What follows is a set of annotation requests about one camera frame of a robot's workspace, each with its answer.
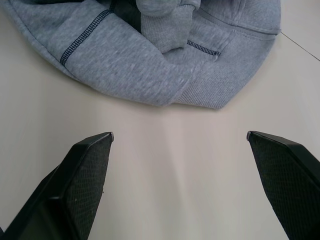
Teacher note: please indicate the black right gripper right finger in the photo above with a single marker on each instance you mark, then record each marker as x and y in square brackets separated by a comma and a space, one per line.
[287, 180]

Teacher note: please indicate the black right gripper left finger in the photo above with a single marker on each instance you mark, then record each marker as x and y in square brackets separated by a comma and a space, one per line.
[75, 185]

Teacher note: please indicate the grey zip-up sweatshirt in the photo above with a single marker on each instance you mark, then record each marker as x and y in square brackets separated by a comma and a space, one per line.
[150, 60]

